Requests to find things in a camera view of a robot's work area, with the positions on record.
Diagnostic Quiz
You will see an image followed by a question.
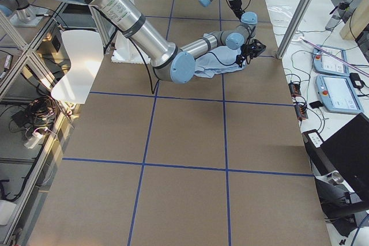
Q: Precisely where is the grey aluminium frame post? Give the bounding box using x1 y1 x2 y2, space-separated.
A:
276 0 312 59

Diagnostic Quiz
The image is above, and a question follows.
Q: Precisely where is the light blue button-up shirt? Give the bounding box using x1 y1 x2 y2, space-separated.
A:
194 32 246 78

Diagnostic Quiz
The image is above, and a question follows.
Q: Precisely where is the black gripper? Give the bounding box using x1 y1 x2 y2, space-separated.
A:
235 44 254 66
229 0 244 20

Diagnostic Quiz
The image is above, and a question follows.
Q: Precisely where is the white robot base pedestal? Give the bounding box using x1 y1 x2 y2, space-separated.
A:
111 31 144 65

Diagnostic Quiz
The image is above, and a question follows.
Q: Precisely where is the blue teach pendant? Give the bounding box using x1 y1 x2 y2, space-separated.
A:
315 74 364 115
312 45 349 77

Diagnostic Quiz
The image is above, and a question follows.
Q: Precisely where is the lower blue teach pendant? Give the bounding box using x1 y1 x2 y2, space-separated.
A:
315 74 364 115

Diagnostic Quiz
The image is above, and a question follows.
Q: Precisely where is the black monitor with label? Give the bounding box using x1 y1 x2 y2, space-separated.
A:
302 113 368 201

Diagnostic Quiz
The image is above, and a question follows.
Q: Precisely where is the bundle of floor cables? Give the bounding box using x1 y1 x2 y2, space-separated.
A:
11 97 76 137

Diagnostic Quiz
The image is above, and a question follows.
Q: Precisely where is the upper blue teach pendant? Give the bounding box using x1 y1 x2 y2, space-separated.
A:
312 45 349 77

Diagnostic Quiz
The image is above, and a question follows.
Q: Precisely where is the white plastic chair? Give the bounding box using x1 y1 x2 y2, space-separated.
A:
51 30 104 104

